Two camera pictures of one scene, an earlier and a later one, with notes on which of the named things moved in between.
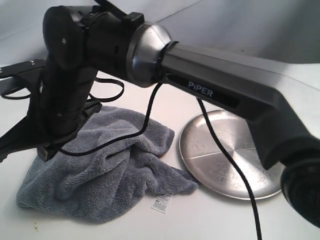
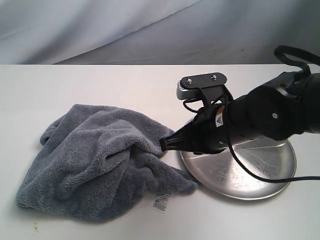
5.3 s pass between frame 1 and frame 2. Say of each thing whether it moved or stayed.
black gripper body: moved
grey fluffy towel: stayed
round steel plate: stayed
